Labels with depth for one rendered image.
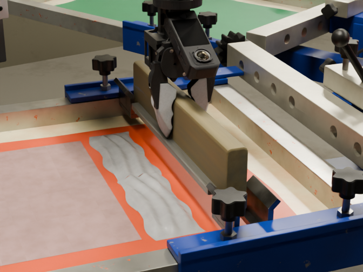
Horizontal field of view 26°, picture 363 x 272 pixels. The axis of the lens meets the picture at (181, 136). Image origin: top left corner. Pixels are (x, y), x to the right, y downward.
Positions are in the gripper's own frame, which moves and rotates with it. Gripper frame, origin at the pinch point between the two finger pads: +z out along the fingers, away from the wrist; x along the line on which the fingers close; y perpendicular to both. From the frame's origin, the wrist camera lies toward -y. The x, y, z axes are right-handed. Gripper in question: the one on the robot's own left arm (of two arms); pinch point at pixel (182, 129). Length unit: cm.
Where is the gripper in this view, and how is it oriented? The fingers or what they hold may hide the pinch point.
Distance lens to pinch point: 118.4
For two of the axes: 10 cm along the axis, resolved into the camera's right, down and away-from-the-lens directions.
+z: 0.0, 9.2, 4.0
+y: -3.5, -3.8, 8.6
